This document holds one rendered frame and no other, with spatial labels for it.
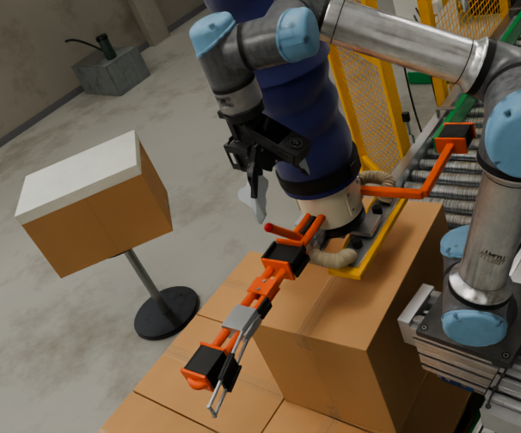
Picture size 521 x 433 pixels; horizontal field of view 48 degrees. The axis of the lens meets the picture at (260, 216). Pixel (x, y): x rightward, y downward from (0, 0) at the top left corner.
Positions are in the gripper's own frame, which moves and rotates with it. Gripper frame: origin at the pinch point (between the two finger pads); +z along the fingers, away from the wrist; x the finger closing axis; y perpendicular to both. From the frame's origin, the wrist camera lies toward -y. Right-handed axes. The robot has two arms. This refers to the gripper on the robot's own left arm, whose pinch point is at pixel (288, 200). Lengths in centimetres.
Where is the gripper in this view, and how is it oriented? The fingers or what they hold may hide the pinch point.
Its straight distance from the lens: 109.6
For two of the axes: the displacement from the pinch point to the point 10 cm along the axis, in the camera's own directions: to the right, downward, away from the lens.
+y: -7.1, -1.8, 6.8
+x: -6.2, 6.2, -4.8
